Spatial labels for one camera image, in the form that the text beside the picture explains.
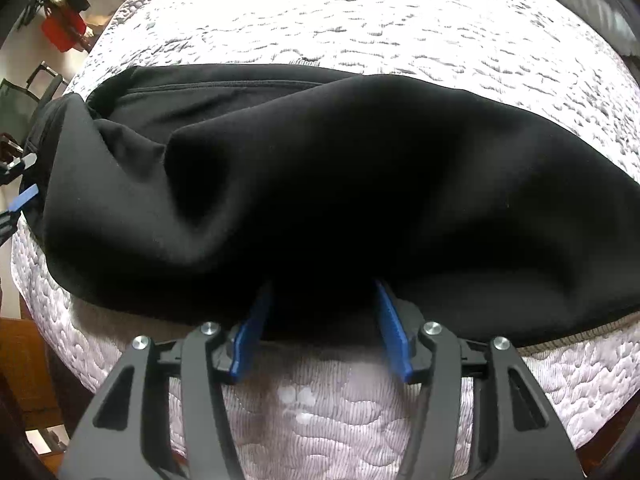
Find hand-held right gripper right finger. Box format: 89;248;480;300
374;280;586;480

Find red plastic container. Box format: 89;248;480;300
40;12;87;54

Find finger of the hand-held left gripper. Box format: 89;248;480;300
0;183;40;250
0;152;39;186

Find brown wooden cabinet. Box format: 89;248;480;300
0;305;101;461

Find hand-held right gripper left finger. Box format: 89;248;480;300
59;282;275;480

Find white quilted mattress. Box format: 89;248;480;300
10;0;640;480

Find black pants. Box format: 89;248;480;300
22;62;640;348

